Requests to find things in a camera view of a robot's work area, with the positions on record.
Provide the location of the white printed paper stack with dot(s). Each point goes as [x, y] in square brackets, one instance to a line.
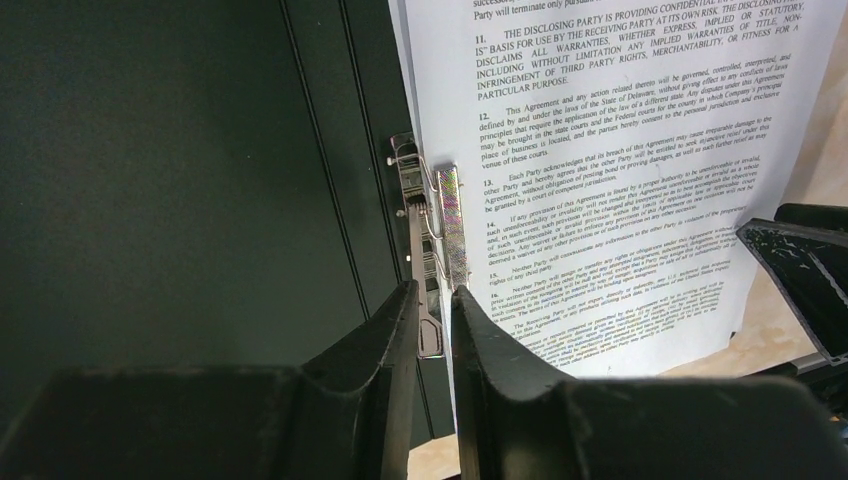
[592, 161]

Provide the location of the teal and black file folder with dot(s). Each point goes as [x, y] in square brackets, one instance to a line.
[189, 183]

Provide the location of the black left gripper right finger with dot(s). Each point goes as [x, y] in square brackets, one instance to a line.
[520, 418]

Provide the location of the silver folder binder clip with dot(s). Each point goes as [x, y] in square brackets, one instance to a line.
[432, 206]

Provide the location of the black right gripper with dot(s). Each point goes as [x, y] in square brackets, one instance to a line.
[803, 249]

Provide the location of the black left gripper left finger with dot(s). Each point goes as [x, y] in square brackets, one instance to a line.
[345, 414]

